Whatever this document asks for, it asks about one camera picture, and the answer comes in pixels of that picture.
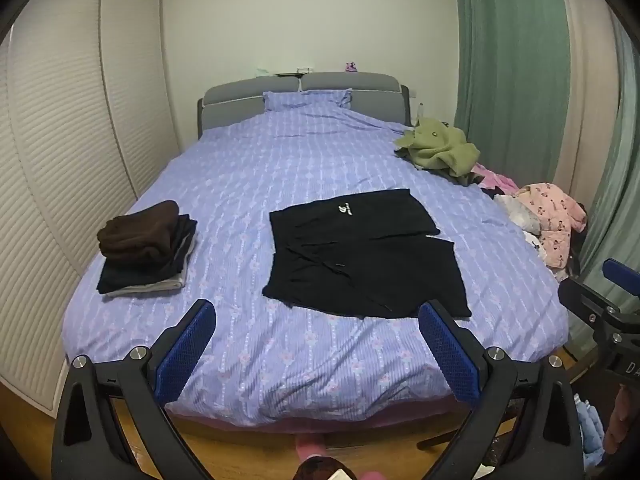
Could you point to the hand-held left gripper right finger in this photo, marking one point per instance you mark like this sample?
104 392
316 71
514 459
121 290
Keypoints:
445 355

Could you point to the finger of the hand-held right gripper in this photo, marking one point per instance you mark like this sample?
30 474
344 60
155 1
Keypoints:
622 275
582 297

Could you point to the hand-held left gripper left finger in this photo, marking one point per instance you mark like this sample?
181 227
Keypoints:
187 355

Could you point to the black pants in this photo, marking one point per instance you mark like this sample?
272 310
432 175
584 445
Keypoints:
350 270

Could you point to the person's right hand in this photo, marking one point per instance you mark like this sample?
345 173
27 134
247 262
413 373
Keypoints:
622 420

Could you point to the grey folded garment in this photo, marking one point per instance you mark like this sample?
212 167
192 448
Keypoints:
155 289

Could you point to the dark wooden furniture leg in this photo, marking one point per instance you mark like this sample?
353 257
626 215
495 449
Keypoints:
440 440

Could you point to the blue cloth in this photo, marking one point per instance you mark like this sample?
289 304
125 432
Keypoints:
587 425

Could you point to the black folded clothes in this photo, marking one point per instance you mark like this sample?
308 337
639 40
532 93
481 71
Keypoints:
145 272

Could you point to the pink printed pajama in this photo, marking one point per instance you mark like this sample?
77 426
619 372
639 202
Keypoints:
550 210

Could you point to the white garment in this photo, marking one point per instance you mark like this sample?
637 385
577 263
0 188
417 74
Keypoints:
515 215

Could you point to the green curtain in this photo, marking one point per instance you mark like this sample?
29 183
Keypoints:
625 160
510 35

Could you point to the brown folded garment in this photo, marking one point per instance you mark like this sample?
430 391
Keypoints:
140 232

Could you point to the pink garment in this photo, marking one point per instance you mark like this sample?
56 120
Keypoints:
492 177

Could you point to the pink slipper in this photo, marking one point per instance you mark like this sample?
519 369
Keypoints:
307 447

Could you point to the person's dark fuzzy clothing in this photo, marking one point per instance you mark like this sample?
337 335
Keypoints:
315 471

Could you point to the beige sheer curtain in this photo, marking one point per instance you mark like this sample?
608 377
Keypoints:
590 85

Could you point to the purple floral duvet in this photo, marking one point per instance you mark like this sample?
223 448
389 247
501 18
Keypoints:
250 170

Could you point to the green fleece garment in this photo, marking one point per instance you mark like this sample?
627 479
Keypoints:
440 147

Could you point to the clear bottle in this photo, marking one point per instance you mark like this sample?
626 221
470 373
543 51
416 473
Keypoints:
420 111

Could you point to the grey padded headboard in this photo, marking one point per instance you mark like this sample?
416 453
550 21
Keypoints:
235 92

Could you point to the purple floral pillow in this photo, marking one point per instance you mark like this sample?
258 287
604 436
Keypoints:
305 97

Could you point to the dark flat object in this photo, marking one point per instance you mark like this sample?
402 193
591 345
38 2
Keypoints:
287 75

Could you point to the purple toy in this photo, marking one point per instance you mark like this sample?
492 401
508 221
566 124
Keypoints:
351 66

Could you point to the clear small box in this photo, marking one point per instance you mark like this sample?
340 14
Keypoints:
305 69

